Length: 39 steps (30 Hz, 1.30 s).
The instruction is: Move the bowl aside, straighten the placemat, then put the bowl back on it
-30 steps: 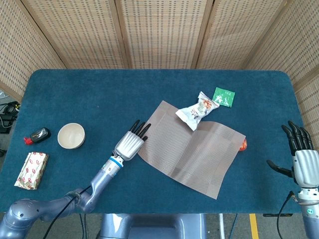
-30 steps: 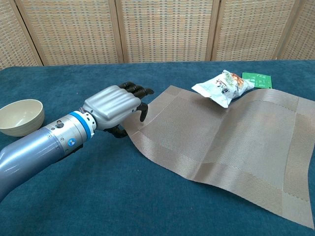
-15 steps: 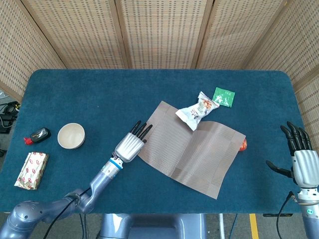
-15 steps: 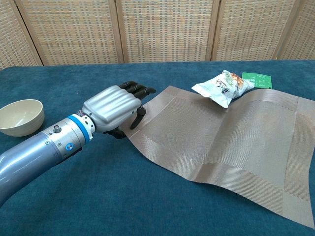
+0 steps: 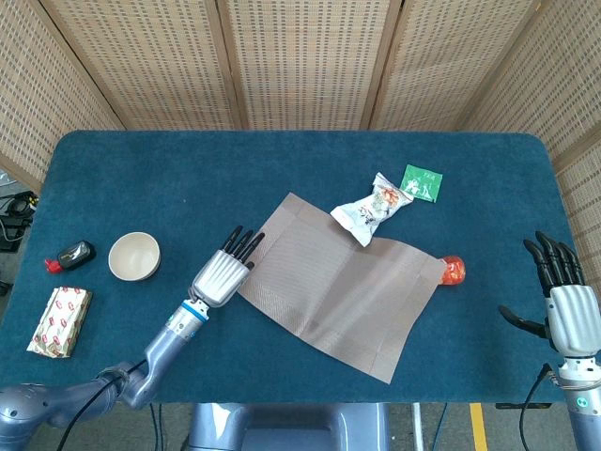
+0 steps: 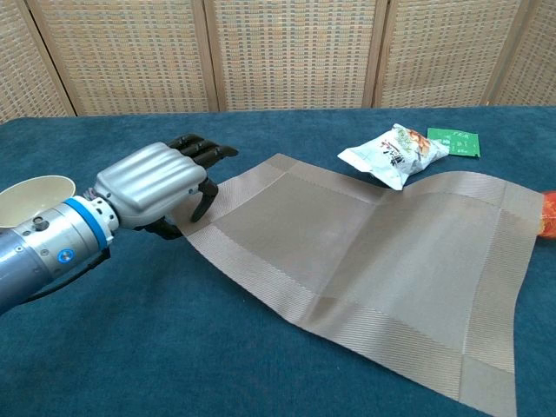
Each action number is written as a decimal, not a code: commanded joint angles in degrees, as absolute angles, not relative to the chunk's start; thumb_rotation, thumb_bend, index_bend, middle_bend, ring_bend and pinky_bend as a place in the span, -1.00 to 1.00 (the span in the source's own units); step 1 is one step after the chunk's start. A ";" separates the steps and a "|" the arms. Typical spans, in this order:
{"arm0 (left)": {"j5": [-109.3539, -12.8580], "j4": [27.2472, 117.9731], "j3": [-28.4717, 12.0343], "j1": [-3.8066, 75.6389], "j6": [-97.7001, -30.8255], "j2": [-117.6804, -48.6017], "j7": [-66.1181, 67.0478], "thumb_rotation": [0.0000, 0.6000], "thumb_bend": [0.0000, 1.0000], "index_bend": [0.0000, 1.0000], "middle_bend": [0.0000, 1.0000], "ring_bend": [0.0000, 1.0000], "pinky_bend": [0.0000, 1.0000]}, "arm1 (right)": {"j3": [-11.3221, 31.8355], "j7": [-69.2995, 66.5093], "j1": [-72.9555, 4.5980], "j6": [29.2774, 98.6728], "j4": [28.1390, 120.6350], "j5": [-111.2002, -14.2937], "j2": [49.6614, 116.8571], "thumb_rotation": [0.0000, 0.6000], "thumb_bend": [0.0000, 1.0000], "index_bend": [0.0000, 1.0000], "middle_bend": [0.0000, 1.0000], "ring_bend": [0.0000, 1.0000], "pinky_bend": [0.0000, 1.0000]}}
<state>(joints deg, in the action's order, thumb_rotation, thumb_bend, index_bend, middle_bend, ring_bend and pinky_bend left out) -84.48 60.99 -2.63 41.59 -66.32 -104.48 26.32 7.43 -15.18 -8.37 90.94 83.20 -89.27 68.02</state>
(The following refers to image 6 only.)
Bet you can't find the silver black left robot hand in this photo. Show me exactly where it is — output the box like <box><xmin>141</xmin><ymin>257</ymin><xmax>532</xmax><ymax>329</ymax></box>
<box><xmin>89</xmin><ymin>134</ymin><xmax>240</xmax><ymax>241</ymax></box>

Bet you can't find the white ceramic bowl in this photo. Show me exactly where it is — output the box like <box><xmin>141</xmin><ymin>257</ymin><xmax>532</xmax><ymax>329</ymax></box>
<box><xmin>0</xmin><ymin>175</ymin><xmax>77</xmax><ymax>229</ymax></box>

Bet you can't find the brown woven placemat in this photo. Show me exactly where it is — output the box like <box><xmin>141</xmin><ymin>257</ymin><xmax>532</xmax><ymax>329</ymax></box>
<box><xmin>180</xmin><ymin>153</ymin><xmax>546</xmax><ymax>417</ymax></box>

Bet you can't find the white snack bag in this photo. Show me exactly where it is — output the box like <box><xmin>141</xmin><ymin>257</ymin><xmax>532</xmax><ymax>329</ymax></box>
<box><xmin>337</xmin><ymin>122</ymin><xmax>451</xmax><ymax>191</ymax></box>

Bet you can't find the iced tea bottle orange label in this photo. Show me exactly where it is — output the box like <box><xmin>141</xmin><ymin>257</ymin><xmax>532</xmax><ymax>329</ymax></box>
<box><xmin>536</xmin><ymin>189</ymin><xmax>556</xmax><ymax>239</ymax></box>

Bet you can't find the woven bamboo screen panel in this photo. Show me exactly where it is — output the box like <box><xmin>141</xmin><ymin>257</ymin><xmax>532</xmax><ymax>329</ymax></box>
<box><xmin>373</xmin><ymin>0</ymin><xmax>532</xmax><ymax>109</ymax></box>
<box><xmin>25</xmin><ymin>0</ymin><xmax>221</xmax><ymax>117</ymax></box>
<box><xmin>202</xmin><ymin>0</ymin><xmax>388</xmax><ymax>113</ymax></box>
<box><xmin>0</xmin><ymin>0</ymin><xmax>77</xmax><ymax>125</ymax></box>
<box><xmin>490</xmin><ymin>0</ymin><xmax>556</xmax><ymax>108</ymax></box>

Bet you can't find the blue velvet table cover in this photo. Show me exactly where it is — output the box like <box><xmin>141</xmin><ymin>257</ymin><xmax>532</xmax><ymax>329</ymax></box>
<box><xmin>0</xmin><ymin>105</ymin><xmax>556</xmax><ymax>417</ymax></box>

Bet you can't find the green tea sachet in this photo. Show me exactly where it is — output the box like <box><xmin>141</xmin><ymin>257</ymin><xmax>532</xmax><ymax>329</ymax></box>
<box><xmin>427</xmin><ymin>127</ymin><xmax>482</xmax><ymax>156</ymax></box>

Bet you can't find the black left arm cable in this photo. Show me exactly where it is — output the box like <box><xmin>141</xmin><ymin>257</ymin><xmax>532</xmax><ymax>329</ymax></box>
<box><xmin>23</xmin><ymin>247</ymin><xmax>112</xmax><ymax>303</ymax></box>

